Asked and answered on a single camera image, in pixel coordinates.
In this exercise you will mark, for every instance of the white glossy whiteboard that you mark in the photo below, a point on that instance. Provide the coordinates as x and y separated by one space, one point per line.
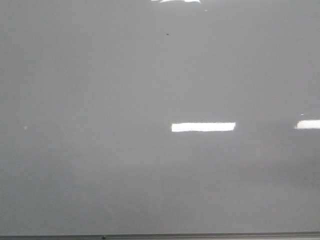
147 117

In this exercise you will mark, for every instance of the grey aluminium whiteboard frame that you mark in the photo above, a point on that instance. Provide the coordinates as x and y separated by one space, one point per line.
304 235

